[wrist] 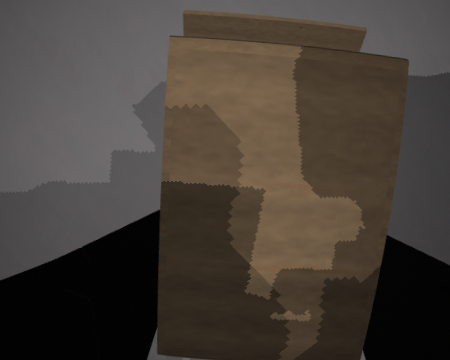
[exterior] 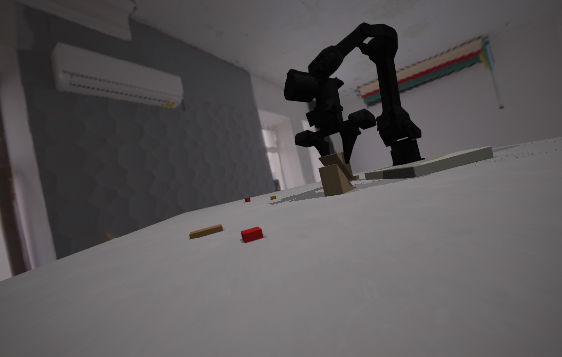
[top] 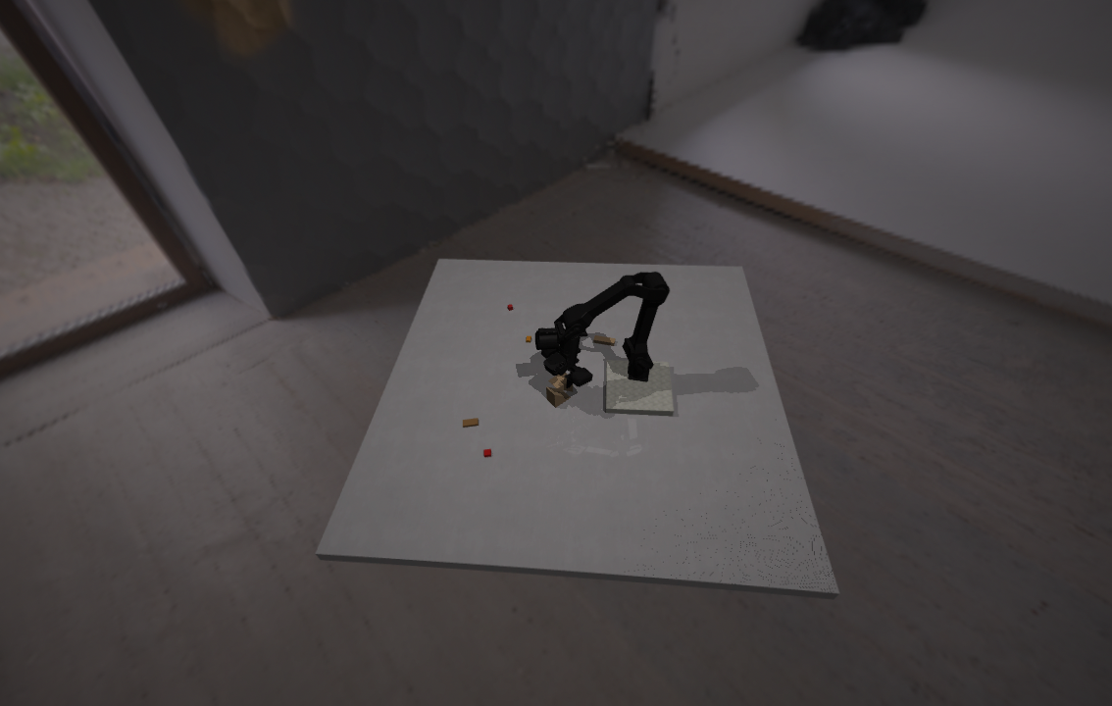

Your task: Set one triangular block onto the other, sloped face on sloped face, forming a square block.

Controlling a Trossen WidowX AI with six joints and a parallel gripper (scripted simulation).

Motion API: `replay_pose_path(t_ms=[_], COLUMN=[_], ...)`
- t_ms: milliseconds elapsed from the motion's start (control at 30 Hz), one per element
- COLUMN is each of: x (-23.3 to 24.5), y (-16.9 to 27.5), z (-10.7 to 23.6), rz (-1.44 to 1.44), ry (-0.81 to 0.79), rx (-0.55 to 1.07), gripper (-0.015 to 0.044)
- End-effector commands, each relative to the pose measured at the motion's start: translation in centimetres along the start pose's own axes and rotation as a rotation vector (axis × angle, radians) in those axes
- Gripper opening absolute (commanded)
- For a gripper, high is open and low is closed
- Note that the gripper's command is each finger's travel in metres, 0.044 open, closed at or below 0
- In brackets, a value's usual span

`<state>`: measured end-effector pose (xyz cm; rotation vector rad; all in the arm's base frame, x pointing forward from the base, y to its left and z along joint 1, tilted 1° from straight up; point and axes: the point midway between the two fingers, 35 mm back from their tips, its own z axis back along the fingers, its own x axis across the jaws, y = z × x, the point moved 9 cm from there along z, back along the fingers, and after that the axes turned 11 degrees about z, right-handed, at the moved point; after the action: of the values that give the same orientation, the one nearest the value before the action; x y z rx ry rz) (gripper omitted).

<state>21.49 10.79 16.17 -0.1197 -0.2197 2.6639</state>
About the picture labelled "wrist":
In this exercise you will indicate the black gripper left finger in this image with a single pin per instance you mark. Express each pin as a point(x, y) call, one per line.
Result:
point(99, 302)

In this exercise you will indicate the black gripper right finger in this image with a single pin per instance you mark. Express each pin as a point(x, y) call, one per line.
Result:
point(411, 311)

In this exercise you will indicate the brown triangular block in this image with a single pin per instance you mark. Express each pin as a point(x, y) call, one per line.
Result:
point(278, 174)
point(273, 29)

